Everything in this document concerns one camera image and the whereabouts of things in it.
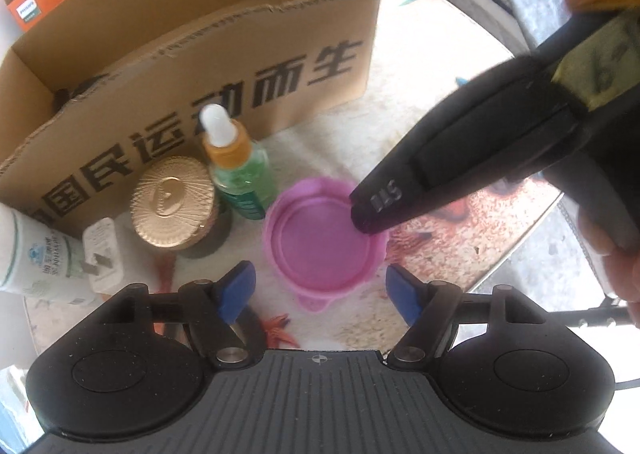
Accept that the white charger plug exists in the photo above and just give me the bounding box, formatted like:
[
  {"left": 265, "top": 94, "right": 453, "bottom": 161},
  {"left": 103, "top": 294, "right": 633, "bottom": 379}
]
[{"left": 81, "top": 217, "right": 132, "bottom": 295}]

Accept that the white pill bottle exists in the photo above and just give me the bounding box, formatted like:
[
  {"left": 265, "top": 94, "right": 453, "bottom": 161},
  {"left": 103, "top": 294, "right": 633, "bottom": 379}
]
[{"left": 0, "top": 204, "right": 103, "bottom": 307}]

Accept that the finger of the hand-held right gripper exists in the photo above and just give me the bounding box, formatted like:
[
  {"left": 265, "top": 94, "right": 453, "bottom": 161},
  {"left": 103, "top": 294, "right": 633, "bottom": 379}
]
[{"left": 348, "top": 53, "right": 588, "bottom": 236}]

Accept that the black jar with gold lid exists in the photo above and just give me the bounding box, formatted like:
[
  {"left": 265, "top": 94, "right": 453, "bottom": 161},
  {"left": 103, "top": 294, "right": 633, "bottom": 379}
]
[{"left": 129, "top": 155, "right": 233, "bottom": 260}]

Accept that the person's right hand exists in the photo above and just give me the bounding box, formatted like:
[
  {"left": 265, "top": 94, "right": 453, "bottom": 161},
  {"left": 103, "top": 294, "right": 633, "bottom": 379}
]
[{"left": 575, "top": 209, "right": 640, "bottom": 307}]

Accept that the clear plastic bag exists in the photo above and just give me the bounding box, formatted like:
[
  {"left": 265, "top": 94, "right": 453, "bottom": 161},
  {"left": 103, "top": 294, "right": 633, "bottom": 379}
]
[{"left": 0, "top": 366, "right": 36, "bottom": 440}]

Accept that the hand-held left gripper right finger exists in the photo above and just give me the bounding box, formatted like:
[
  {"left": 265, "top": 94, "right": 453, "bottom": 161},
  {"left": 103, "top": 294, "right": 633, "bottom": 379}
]
[{"left": 386, "top": 263, "right": 571, "bottom": 370}]

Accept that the green dropper bottle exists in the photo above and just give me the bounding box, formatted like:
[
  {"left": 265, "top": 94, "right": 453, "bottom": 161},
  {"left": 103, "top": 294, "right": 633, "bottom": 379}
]
[{"left": 200, "top": 103, "right": 278, "bottom": 220}]

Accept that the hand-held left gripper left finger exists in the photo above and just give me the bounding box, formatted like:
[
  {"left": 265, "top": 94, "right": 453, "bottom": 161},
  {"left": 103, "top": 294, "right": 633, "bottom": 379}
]
[{"left": 75, "top": 261, "right": 257, "bottom": 369}]

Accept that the brown printed cardboard box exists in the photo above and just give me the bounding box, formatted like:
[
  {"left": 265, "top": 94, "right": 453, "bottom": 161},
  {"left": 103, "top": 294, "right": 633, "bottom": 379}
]
[{"left": 0, "top": 0, "right": 385, "bottom": 230}]

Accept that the pink plastic lid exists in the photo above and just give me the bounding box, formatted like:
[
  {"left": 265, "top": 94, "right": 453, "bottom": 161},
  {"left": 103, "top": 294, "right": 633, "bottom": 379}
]
[{"left": 263, "top": 177, "right": 391, "bottom": 312}]

